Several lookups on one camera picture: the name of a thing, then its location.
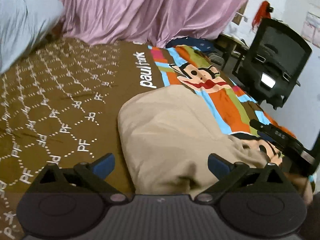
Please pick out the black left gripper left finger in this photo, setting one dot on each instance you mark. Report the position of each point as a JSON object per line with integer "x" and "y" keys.
{"x": 84, "y": 182}

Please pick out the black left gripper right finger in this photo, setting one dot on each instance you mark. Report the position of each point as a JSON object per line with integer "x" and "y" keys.
{"x": 240, "y": 183}

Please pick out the tan Champion jacket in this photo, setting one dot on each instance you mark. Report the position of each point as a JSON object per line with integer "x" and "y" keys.
{"x": 167, "y": 136}

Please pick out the dark blue clothing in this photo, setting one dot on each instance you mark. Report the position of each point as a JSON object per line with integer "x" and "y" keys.
{"x": 202, "y": 44}

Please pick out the brown patterned bed sheet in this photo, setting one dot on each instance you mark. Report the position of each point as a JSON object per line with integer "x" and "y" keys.
{"x": 59, "y": 105}

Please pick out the black office chair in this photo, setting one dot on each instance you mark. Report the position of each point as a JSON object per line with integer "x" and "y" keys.
{"x": 270, "y": 69}

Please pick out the dark desk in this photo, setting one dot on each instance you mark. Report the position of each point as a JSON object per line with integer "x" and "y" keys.
{"x": 231, "y": 46}

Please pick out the red hanging item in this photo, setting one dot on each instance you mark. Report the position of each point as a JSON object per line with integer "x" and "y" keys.
{"x": 265, "y": 10}

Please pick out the grey pillow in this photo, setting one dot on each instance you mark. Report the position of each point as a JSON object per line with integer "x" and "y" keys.
{"x": 24, "y": 24}

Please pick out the pink curtain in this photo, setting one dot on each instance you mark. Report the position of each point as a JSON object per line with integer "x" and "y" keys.
{"x": 146, "y": 21}

